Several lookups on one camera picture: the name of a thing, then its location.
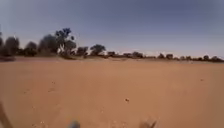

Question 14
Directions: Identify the row of trees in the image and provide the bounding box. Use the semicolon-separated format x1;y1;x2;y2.
0;27;224;63

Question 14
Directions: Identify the robot's own part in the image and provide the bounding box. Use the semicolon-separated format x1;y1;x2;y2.
68;120;82;128
138;120;157;128

